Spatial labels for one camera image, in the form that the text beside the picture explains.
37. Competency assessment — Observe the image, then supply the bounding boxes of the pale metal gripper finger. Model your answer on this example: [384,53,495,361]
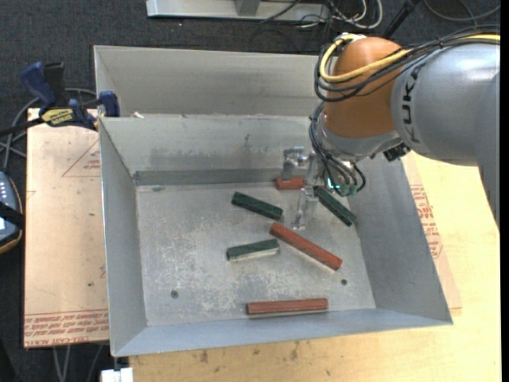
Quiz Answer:
[291,187,320,232]
[281,146,310,182]

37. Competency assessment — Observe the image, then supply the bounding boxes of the red-brown flat block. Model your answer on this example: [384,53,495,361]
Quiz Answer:
[245,297,330,318]
[269,221,344,272]
[274,177,306,192]

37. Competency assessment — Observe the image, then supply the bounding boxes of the dark green flat block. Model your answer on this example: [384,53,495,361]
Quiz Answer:
[313,185,358,228]
[225,238,281,263]
[231,190,285,221]

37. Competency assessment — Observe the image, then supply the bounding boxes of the grey metal bin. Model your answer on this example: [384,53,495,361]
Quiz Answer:
[93,45,454,358]

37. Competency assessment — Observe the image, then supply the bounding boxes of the brown cardboard board, red print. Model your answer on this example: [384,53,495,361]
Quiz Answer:
[23,107,464,349]

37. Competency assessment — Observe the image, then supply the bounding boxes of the black cylinder on white bracket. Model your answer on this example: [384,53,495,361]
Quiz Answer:
[383,142,412,162]

